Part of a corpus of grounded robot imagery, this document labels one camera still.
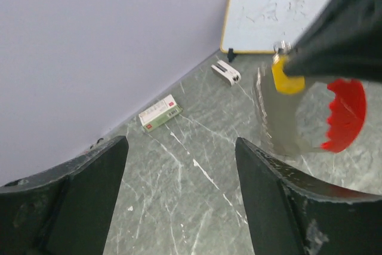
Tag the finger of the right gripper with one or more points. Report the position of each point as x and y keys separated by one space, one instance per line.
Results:
x=345 y=40

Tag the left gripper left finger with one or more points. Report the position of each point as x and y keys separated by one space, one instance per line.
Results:
x=66 y=209

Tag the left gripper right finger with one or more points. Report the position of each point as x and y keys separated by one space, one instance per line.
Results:
x=291 y=212

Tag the saw keychain with red handle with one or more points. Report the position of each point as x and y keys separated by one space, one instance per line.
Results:
x=277 y=113

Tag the yellow capped key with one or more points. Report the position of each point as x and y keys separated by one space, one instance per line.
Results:
x=284 y=84

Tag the white rectangular clip device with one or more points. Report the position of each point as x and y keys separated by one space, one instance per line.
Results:
x=226 y=72

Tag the white green cardboard box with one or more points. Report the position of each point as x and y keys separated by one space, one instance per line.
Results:
x=159 y=113

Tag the small whiteboard with wooden frame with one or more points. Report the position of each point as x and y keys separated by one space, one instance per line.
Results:
x=255 y=26

